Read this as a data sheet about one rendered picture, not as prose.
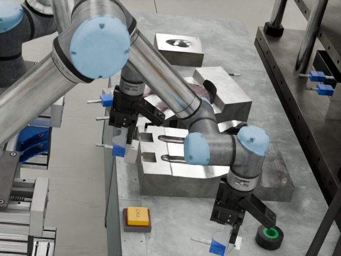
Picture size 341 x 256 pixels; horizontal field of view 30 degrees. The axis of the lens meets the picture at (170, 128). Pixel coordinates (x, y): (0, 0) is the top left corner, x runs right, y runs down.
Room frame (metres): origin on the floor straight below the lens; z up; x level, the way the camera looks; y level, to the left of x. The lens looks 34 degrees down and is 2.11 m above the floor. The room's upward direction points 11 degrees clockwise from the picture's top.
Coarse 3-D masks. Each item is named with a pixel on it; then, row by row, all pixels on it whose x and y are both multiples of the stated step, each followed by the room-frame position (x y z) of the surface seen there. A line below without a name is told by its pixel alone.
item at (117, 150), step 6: (96, 144) 1.58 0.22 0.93; (102, 144) 1.58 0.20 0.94; (114, 144) 1.58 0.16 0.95; (132, 144) 1.58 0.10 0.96; (138, 144) 1.59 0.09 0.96; (114, 150) 1.56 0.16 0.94; (120, 150) 1.56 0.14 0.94; (132, 150) 1.56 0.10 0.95; (120, 156) 1.56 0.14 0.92; (126, 156) 1.56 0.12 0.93; (132, 156) 1.56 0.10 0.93; (132, 162) 1.56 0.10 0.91
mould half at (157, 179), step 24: (144, 144) 1.69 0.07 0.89; (168, 144) 1.72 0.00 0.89; (144, 168) 1.56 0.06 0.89; (168, 168) 1.59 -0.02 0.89; (192, 168) 1.62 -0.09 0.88; (216, 168) 1.63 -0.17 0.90; (264, 168) 1.72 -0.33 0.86; (144, 192) 1.54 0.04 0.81; (168, 192) 1.56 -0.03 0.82; (192, 192) 1.58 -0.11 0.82; (216, 192) 1.59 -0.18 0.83; (264, 192) 1.63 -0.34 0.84; (288, 192) 1.64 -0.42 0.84
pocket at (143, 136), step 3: (141, 132) 1.75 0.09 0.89; (141, 135) 1.75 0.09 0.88; (144, 135) 1.76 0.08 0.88; (147, 135) 1.76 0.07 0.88; (150, 135) 1.76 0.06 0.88; (141, 138) 1.76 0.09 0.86; (144, 138) 1.76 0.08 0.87; (147, 138) 1.76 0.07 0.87; (150, 138) 1.76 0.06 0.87; (144, 141) 1.74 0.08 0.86; (147, 141) 1.75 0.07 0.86; (150, 141) 1.75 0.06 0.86; (153, 141) 1.72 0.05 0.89
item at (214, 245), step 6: (192, 240) 1.25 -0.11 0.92; (198, 240) 1.25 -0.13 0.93; (204, 240) 1.25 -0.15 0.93; (240, 240) 1.25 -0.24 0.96; (210, 246) 1.23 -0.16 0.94; (216, 246) 1.23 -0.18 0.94; (222, 246) 1.23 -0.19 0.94; (234, 246) 1.23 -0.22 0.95; (216, 252) 1.23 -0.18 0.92; (222, 252) 1.22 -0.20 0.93; (234, 252) 1.22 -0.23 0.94
